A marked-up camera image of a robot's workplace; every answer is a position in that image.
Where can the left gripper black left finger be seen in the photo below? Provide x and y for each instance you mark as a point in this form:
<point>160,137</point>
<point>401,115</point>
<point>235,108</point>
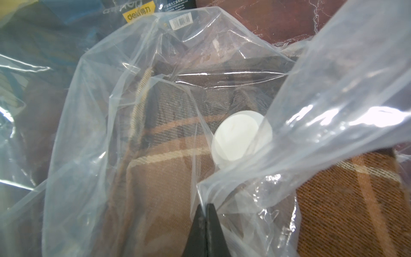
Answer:
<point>196,245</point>

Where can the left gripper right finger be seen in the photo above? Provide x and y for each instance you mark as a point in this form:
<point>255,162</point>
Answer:
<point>216,245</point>

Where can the brown plaid blanket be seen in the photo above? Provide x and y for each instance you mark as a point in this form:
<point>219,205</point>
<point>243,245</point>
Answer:
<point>356,208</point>

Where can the clear plastic vacuum bag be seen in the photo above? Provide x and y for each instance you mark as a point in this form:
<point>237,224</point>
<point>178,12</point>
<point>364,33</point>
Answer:
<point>65,129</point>

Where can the white round bag valve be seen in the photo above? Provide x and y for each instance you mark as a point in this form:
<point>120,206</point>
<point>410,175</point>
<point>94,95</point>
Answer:
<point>241,134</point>

